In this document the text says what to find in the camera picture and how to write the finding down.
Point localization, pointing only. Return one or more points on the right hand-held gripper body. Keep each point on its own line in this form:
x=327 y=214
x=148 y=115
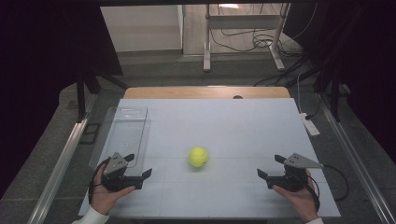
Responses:
x=295 y=177

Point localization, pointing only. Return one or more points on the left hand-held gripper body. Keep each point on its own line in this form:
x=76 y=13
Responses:
x=115 y=163

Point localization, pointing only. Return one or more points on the clear plastic bin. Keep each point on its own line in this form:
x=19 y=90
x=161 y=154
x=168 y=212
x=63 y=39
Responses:
x=124 y=137

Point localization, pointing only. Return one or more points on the yellow tennis ball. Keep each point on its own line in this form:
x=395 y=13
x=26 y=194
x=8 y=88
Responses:
x=198 y=157

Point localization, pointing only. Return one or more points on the person's right hand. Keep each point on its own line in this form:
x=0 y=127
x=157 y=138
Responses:
x=302 y=202

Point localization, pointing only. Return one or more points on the person's left hand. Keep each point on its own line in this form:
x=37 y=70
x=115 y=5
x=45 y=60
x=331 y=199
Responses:
x=102 y=197

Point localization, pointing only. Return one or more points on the black tape square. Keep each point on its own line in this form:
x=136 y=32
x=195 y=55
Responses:
x=81 y=137

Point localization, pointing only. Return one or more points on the white power strip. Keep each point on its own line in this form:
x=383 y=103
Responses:
x=310 y=126

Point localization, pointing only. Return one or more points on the white board sheet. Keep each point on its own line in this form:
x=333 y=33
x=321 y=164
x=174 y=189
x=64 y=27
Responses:
x=236 y=130

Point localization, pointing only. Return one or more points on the black metal stand legs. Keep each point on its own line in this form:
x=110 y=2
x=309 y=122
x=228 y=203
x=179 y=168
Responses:
x=334 y=99
x=81 y=93

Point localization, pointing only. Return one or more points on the wooden table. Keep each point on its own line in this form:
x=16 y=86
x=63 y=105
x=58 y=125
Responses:
x=186 y=92

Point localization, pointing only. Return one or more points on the black curtain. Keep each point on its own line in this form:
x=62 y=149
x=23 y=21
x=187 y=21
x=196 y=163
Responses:
x=370 y=62
x=37 y=62

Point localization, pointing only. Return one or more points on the white cabinet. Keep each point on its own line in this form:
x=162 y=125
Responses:
x=140 y=28

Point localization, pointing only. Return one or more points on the white metal stand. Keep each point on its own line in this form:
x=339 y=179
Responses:
x=206 y=46

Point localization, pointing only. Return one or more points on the aluminium rail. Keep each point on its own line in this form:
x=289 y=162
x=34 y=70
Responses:
x=358 y=161
x=59 y=174

